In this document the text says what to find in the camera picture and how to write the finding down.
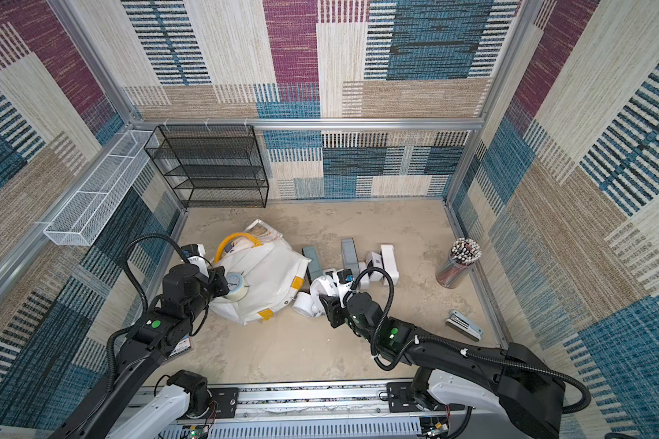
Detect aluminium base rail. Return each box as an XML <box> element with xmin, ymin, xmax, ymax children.
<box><xmin>65</xmin><ymin>376</ymin><xmax>545</xmax><ymax>439</ymax></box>

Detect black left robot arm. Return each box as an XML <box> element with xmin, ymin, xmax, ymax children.
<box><xmin>51</xmin><ymin>233</ymin><xmax>229</xmax><ymax>438</ymax></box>

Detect white oval alarm clock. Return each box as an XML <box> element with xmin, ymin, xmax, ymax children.
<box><xmin>309</xmin><ymin>274</ymin><xmax>340</xmax><ymax>310</ymax></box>

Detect cup of coloured pencils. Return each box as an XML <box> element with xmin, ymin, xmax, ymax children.
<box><xmin>436</xmin><ymin>238</ymin><xmax>483</xmax><ymax>289</ymax></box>

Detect round blue cream alarm clock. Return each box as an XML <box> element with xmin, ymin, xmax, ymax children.
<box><xmin>223</xmin><ymin>273</ymin><xmax>249</xmax><ymax>303</ymax></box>

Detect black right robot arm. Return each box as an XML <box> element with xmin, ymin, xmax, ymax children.
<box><xmin>310</xmin><ymin>267</ymin><xmax>592</xmax><ymax>438</ymax></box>

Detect grey square device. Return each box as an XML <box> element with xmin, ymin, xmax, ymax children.
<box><xmin>340</xmin><ymin>238</ymin><xmax>367</xmax><ymax>279</ymax></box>

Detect black wire mesh shelf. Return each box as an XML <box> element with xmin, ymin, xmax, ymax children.
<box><xmin>145</xmin><ymin>124</ymin><xmax>269</xmax><ymax>209</ymax></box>

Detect white canvas bag yellow handles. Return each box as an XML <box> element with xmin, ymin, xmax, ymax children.
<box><xmin>210</xmin><ymin>219</ymin><xmax>309</xmax><ymax>326</ymax></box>

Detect white rectangular alarm clock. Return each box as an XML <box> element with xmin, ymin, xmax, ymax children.
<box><xmin>381</xmin><ymin>244</ymin><xmax>399</xmax><ymax>285</ymax></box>

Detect white twin bell alarm clock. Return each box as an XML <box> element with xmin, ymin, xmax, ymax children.
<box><xmin>293</xmin><ymin>291</ymin><xmax>322</xmax><ymax>318</ymax></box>

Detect highlighter marker pack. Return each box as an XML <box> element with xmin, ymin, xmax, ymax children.
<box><xmin>170</xmin><ymin>336</ymin><xmax>192</xmax><ymax>358</ymax></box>

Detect white wire mesh basket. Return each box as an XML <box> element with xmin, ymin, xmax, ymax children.
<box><xmin>44</xmin><ymin>130</ymin><xmax>152</xmax><ymax>247</ymax></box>

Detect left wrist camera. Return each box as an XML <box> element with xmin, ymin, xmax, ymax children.
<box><xmin>181</xmin><ymin>244</ymin><xmax>209</xmax><ymax>275</ymax></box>

